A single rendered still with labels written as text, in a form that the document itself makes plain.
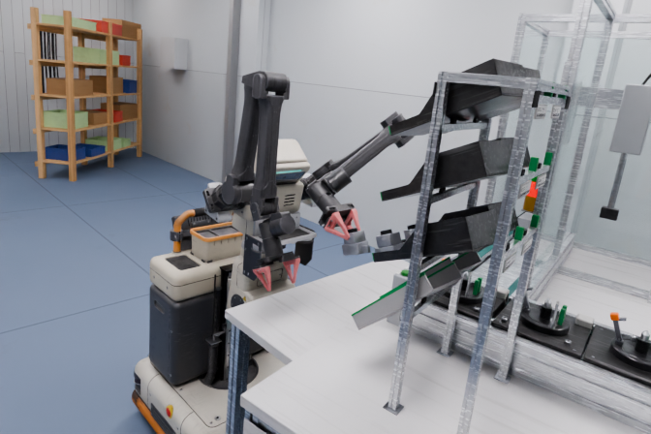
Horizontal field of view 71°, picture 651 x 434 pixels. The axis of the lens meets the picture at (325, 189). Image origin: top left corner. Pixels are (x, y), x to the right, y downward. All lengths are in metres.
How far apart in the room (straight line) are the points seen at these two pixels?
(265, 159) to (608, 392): 1.10
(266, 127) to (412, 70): 3.11
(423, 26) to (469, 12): 0.43
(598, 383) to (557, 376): 0.09
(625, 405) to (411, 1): 3.70
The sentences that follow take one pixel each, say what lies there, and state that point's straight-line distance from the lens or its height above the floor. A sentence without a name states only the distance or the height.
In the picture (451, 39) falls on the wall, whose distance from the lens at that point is 4.19.
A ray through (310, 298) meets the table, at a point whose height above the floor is 0.86.
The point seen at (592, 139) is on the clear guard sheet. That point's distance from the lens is 2.79.
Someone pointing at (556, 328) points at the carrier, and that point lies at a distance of 1.53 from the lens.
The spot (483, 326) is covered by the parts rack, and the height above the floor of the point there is 1.16.
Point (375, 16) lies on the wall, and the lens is 4.72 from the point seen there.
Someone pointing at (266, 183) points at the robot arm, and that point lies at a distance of 1.39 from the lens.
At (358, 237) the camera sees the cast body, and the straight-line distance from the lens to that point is 1.26.
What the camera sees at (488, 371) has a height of 0.86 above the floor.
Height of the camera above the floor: 1.62
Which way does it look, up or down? 14 degrees down
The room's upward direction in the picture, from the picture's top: 6 degrees clockwise
